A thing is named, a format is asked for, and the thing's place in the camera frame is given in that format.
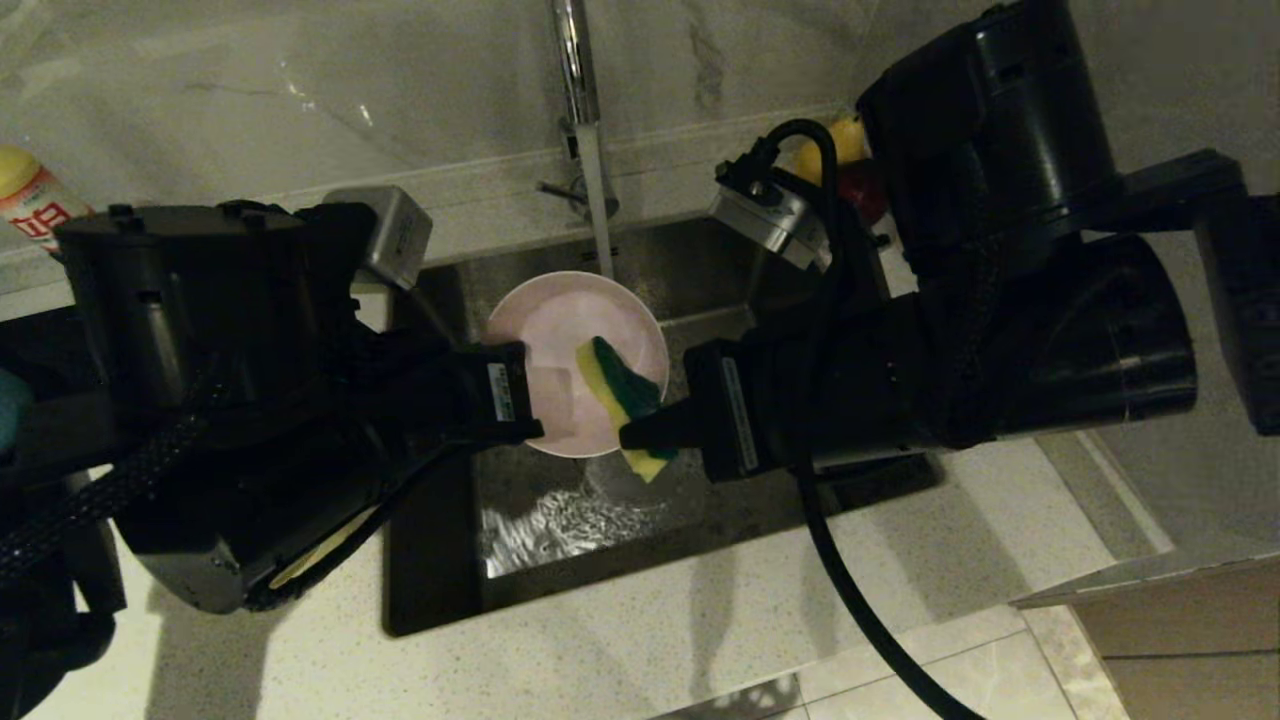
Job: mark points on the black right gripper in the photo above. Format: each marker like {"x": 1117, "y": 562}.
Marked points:
{"x": 800, "y": 400}

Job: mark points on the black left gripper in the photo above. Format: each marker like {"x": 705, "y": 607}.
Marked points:
{"x": 450, "y": 395}

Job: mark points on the green and yellow sponge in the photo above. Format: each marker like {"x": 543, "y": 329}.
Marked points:
{"x": 615, "y": 385}

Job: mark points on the pink plastic bowl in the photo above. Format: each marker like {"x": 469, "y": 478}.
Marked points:
{"x": 560, "y": 320}

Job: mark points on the chrome faucet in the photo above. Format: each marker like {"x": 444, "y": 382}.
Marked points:
{"x": 575, "y": 60}

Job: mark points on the blue plastic bowl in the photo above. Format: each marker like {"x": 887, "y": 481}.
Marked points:
{"x": 12, "y": 410}

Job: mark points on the orange yellow detergent bottle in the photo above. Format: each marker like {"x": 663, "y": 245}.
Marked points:
{"x": 35, "y": 200}

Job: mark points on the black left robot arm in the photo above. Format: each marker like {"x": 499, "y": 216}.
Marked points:
{"x": 200, "y": 400}

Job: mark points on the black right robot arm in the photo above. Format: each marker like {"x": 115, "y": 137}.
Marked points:
{"x": 1000, "y": 150}

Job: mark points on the stainless steel sink basin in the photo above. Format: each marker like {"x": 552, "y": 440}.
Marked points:
{"x": 440, "y": 560}

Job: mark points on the yellow plastic bowl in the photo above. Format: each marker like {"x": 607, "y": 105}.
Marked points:
{"x": 330, "y": 545}

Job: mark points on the dark red apple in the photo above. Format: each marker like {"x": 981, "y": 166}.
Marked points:
{"x": 865, "y": 195}

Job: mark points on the yellow pear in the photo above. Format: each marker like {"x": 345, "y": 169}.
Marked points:
{"x": 850, "y": 140}

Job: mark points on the light wood cabinet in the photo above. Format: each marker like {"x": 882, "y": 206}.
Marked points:
{"x": 1200, "y": 650}

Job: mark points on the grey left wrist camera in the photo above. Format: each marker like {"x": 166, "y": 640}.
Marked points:
{"x": 395, "y": 235}

